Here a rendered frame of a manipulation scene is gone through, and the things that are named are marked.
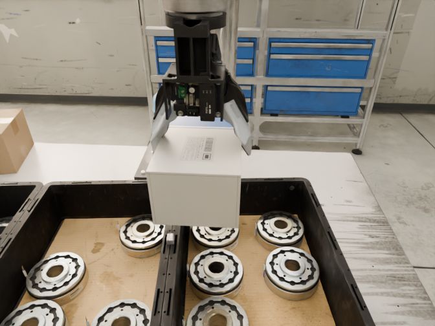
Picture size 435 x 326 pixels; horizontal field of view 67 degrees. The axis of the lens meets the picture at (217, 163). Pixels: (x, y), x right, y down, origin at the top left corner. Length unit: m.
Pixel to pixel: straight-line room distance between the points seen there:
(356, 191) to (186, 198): 0.83
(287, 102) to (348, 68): 0.48
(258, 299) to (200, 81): 0.42
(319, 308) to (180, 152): 0.38
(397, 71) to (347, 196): 2.64
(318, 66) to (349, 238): 1.72
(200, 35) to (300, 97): 2.24
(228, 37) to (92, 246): 0.59
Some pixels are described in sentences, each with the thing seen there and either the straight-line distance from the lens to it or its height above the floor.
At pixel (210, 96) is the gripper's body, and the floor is 1.22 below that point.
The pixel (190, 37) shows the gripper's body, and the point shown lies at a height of 1.29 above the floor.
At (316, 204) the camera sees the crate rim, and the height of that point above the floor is 0.92.
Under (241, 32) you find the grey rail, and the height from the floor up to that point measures 0.92.
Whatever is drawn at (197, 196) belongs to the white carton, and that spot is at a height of 1.10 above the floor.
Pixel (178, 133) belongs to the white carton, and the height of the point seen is 1.13.
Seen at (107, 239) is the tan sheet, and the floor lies 0.83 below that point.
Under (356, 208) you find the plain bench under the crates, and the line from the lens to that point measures 1.11.
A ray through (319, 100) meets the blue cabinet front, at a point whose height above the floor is 0.44.
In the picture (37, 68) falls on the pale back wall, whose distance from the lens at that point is 3.96.
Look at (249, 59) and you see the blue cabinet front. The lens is 2.45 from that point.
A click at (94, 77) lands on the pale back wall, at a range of 3.70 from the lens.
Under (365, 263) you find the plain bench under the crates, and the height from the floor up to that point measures 0.70.
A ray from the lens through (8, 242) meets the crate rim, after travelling 0.72.
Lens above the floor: 1.36
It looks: 33 degrees down
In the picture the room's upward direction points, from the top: straight up
